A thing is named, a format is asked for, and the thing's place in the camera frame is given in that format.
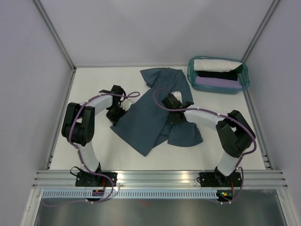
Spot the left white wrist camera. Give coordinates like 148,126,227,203
120,98,135,112

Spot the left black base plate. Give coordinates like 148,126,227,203
75,171,118,187

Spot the black rolled t shirt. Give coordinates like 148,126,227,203
197,71,238,81

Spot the aluminium frame post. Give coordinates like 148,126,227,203
32,0,76,72
241,0,282,63

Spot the white rolled t shirt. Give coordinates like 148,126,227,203
193,59,243,73

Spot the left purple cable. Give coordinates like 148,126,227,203
42,91,140,208

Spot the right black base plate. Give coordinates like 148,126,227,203
197,172,242,188

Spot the left aluminium frame post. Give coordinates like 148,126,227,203
32,0,76,72

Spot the aluminium front rail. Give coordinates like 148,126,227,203
32,170,288,189

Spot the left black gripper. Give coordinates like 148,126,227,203
106,105,127,127

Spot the purple cable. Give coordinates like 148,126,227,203
42,91,140,208
152,88,257,205

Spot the purple rolled t shirt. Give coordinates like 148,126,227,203
195,76,243,89

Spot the blue-grey t shirt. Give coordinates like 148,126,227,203
111,68,203,156

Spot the light blue cable duct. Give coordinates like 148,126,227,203
42,189,217,199

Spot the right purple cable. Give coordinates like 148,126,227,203
152,88,257,205

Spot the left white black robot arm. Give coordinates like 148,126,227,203
62,85,126,186

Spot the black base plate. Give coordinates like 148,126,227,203
197,172,242,188
75,171,118,187

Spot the teal plastic basket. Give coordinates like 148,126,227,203
187,56,250,94

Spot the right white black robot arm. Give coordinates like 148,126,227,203
162,93,257,186

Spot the right aluminium frame post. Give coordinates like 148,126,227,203
241,0,282,63

